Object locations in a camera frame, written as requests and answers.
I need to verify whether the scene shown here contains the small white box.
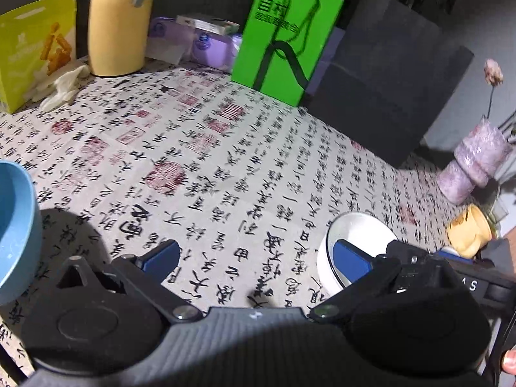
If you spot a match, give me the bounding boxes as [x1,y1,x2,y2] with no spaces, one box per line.
[176,14,240,36]

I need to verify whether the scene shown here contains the yellow mug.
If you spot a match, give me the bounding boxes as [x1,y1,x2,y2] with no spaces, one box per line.
[446,203,493,259]

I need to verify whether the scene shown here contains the large white bowl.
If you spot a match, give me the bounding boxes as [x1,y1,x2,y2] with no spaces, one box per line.
[317,212,397,295]

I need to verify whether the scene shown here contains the white rubber gloves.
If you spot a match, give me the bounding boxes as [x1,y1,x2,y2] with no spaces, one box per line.
[24,60,90,113]

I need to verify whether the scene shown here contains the yellow-green snack box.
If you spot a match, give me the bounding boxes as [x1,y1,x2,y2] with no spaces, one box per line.
[0,0,77,114]

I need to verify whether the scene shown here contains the black paper bag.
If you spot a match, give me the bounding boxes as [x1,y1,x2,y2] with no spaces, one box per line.
[300,0,474,167]

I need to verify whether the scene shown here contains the purple tissue pack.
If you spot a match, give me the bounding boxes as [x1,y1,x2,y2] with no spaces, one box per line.
[145,17,242,73]

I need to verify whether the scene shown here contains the blue bowl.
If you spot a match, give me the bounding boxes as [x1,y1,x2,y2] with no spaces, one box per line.
[1,161,43,305]

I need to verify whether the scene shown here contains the person's right hand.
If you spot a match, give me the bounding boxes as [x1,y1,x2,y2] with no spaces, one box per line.
[501,350,516,376]

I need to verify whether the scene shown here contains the green paper bag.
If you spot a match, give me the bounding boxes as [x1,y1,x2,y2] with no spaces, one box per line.
[231,0,344,107]

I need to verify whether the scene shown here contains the dried pink flowers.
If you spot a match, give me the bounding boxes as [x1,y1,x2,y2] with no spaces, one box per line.
[482,57,516,146]

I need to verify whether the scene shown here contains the yellow thermos jug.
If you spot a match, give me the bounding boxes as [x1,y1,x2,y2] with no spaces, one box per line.
[87,0,153,77]

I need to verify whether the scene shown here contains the purple ceramic vase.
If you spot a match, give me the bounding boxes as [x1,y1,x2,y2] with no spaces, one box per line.
[436,116,513,205]

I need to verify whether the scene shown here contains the calligraphy tablecloth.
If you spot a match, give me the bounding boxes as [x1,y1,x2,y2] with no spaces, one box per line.
[1,62,459,373]

